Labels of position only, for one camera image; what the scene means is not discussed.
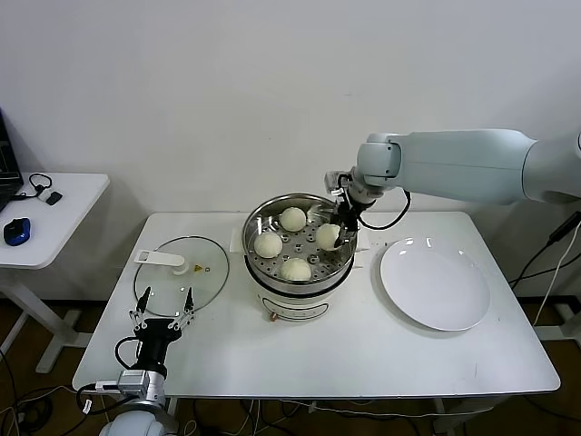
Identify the black laptop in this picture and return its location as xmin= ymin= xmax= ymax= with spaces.
xmin=0 ymin=108 xmax=25 ymax=214

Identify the white table leg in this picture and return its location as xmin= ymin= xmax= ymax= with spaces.
xmin=430 ymin=398 xmax=459 ymax=436

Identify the black earphone cable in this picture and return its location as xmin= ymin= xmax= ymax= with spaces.
xmin=13 ymin=173 xmax=54 ymax=201

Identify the black left camera cable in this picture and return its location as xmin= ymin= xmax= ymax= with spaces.
xmin=74 ymin=383 xmax=122 ymax=415

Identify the white electric cooker pot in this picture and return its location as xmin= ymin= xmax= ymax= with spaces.
xmin=230 ymin=226 xmax=371 ymax=324

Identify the stainless steel steamer basket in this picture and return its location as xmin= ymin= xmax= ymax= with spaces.
xmin=241 ymin=193 xmax=358 ymax=295

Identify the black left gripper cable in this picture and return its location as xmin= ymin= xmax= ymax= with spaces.
xmin=113 ymin=336 xmax=142 ymax=370

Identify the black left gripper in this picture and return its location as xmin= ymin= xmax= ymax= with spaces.
xmin=128 ymin=285 xmax=197 ymax=372

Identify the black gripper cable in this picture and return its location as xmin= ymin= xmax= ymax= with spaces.
xmin=358 ymin=188 xmax=412 ymax=231
xmin=113 ymin=336 xmax=142 ymax=370

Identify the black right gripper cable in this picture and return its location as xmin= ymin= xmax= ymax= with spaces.
xmin=358 ymin=188 xmax=412 ymax=231

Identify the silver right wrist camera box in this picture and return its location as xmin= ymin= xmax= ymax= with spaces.
xmin=324 ymin=170 xmax=349 ymax=196

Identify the small white side table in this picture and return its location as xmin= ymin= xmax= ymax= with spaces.
xmin=0 ymin=172 xmax=111 ymax=376

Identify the white steamed baozi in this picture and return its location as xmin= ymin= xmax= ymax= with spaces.
xmin=279 ymin=207 xmax=308 ymax=232
xmin=315 ymin=223 xmax=341 ymax=250
xmin=252 ymin=232 xmax=283 ymax=260
xmin=278 ymin=257 xmax=313 ymax=282

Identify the white desk foot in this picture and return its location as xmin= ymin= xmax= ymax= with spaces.
xmin=533 ymin=299 xmax=581 ymax=342

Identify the white round plate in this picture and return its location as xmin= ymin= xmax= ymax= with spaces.
xmin=379 ymin=236 xmax=492 ymax=332

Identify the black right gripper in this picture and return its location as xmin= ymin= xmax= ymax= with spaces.
xmin=328 ymin=193 xmax=363 ymax=253

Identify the black cable with plug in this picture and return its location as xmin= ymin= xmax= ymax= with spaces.
xmin=507 ymin=211 xmax=581 ymax=288

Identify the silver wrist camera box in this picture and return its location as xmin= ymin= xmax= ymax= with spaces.
xmin=117 ymin=370 xmax=149 ymax=395
xmin=324 ymin=170 xmax=349 ymax=196

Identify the blue computer mouse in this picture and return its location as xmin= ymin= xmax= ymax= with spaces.
xmin=2 ymin=217 xmax=34 ymax=247

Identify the white hanging cable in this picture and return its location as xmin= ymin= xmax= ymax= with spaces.
xmin=533 ymin=247 xmax=581 ymax=328

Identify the glass lid with white handle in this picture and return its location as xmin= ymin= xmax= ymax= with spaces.
xmin=133 ymin=234 xmax=231 ymax=317

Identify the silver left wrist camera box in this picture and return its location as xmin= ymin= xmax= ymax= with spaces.
xmin=117 ymin=370 xmax=149 ymax=395

